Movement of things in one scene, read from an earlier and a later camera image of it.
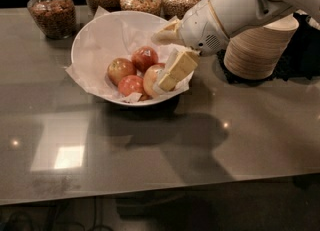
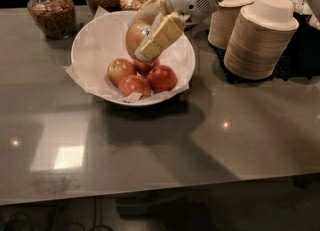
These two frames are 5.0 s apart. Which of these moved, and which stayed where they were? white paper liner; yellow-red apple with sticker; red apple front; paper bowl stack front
Moved: yellow-red apple with sticker
Stayed: red apple front; white paper liner; paper bowl stack front
